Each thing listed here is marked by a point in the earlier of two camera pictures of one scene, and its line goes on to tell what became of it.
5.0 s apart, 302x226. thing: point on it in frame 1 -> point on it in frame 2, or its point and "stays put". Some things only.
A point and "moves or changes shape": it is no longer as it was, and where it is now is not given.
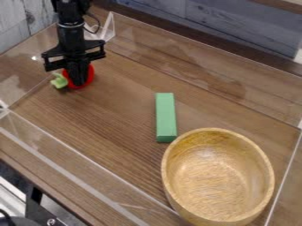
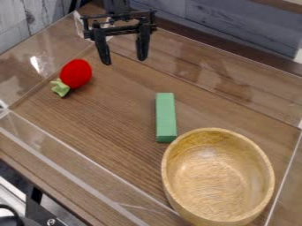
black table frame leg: x=35 y=211 stays put
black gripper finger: x=75 y=72 -> x=97 y=35
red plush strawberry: x=60 y=80 moves or changes shape
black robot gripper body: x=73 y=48 -> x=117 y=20
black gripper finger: x=80 y=72 -> x=143 y=38
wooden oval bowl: x=216 y=178 stays put
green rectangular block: x=165 y=132 stays put
